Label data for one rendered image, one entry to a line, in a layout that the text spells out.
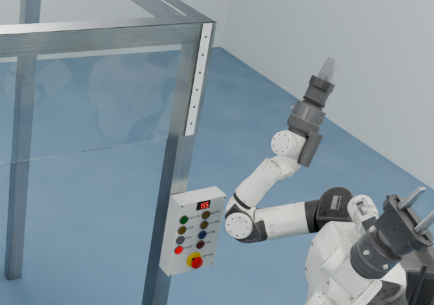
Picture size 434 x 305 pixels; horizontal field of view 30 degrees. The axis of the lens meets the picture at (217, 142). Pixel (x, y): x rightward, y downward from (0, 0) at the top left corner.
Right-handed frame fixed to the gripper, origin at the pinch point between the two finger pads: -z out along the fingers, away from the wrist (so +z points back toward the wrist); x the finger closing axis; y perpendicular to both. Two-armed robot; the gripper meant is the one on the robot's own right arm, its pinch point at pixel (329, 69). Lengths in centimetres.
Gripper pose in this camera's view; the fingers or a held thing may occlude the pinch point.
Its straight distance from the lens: 221.5
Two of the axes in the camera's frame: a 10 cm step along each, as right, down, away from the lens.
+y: -8.7, -4.2, 2.4
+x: -2.6, 0.0, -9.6
